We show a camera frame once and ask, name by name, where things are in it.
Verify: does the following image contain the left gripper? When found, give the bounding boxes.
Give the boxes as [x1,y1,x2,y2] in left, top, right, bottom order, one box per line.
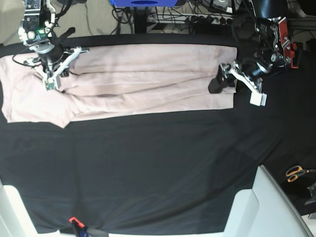
[208,61,267,106]

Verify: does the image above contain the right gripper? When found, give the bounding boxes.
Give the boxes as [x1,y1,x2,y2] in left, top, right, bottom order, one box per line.
[24,46,89,91]

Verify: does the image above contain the pale pink T-shirt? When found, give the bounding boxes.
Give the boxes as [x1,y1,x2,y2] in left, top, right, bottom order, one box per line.
[0,44,237,128]

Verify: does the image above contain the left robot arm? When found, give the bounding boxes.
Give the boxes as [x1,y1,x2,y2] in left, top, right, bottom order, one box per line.
[208,0,295,106]

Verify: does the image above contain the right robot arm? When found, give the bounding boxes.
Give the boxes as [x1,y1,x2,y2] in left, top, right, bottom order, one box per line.
[12,0,89,91]

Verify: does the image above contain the white power strip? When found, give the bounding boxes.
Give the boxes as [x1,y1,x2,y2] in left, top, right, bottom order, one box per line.
[147,12,238,25]

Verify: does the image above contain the red black clamp right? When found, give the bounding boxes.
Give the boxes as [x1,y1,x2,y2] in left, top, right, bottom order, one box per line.
[291,42,303,69]

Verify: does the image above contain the blue plastic bin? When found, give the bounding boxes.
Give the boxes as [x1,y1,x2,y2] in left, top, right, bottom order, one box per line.
[110,0,186,7]

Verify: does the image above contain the black table stand pole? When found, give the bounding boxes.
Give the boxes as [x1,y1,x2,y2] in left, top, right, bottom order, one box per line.
[133,7,149,34]

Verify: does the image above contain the black table cloth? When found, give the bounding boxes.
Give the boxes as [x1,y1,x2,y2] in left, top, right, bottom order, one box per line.
[0,35,316,235]

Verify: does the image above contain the orange handled scissors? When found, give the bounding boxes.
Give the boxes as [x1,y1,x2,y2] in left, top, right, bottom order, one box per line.
[285,165,316,183]

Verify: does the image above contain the white table frame right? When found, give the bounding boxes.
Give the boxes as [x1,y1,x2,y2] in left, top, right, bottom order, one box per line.
[223,165,313,237]

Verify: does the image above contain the white table frame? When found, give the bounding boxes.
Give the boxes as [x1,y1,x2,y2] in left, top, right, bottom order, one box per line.
[0,180,61,237]
[223,165,313,237]

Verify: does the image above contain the white table frame left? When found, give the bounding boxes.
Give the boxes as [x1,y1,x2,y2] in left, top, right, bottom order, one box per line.
[0,180,61,237]

